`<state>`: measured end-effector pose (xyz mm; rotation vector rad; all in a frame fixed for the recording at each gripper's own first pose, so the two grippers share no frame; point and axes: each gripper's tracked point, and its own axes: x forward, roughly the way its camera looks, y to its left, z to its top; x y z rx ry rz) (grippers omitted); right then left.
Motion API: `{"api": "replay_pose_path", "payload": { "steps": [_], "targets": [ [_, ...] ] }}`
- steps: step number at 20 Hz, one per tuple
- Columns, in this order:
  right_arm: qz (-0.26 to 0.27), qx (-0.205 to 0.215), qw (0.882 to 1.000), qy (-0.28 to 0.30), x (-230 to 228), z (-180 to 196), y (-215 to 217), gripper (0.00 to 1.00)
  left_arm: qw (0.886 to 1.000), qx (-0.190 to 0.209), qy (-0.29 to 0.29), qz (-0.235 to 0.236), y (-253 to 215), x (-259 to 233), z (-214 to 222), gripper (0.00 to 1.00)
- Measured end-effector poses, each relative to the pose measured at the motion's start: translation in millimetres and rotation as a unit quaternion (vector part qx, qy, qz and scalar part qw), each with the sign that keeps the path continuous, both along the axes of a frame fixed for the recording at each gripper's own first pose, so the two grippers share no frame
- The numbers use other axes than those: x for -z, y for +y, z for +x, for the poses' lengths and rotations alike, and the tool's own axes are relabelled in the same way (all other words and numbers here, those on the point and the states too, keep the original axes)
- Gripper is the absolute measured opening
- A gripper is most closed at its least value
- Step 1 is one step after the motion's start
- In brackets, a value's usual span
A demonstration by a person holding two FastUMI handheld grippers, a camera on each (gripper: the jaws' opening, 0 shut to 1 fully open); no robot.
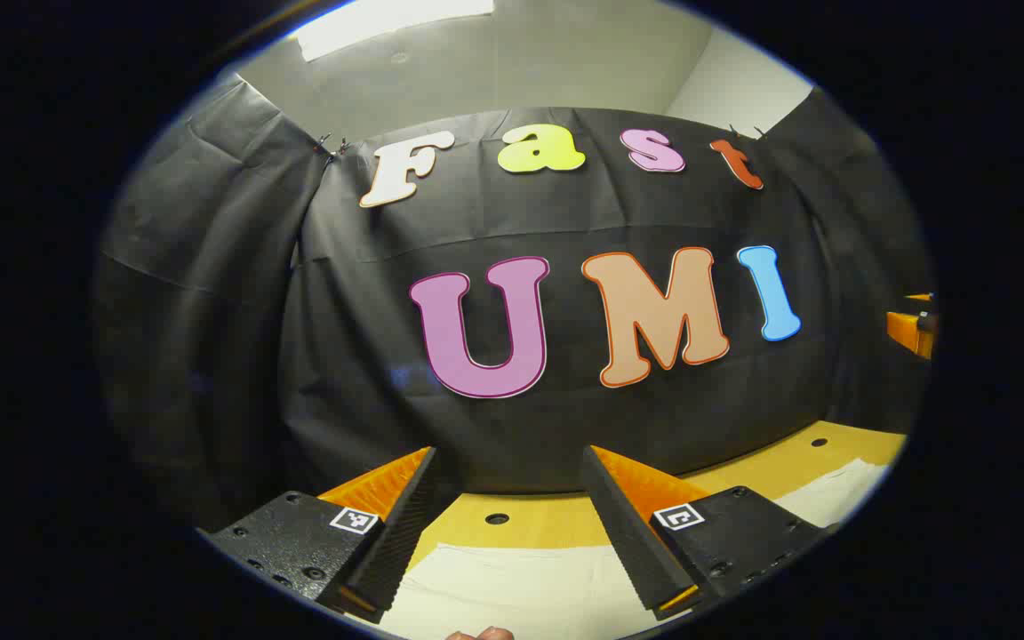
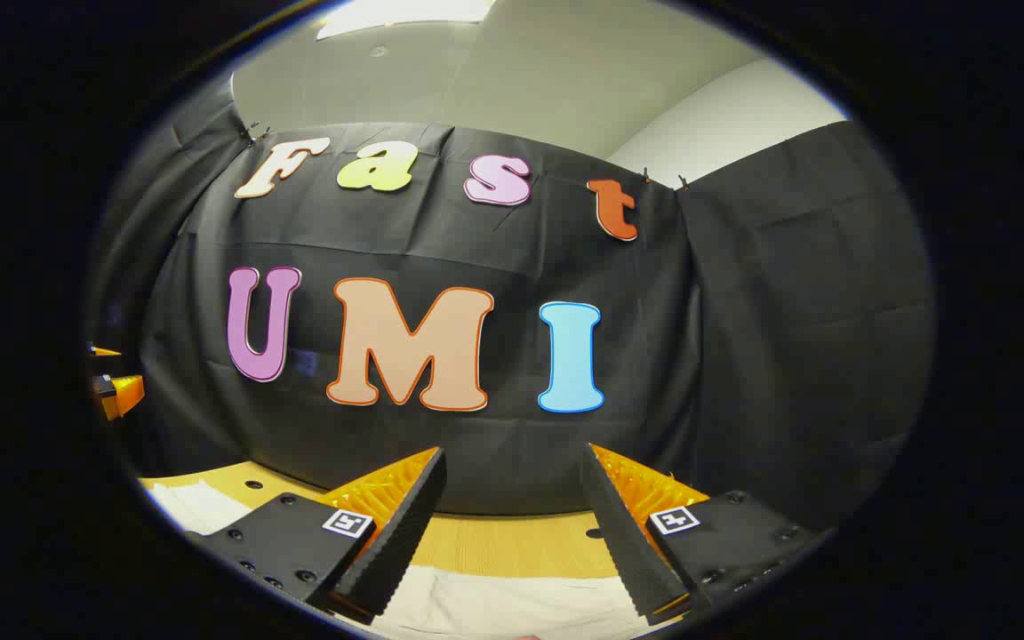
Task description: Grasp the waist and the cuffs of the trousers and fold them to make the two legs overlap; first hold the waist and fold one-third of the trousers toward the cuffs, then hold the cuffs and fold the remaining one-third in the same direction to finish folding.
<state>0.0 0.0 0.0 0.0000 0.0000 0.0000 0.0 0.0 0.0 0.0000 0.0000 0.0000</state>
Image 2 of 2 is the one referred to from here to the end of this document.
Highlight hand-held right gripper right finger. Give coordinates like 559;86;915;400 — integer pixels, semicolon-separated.
580;443;834;627

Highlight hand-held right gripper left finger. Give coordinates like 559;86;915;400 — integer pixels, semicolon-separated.
185;447;448;625

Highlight white jeans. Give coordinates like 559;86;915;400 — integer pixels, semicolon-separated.
149;480;664;640

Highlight black backdrop cloth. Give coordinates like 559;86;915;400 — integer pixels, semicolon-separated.
85;76;935;530

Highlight ceiling light panel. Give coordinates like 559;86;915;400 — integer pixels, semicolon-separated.
315;0;497;42

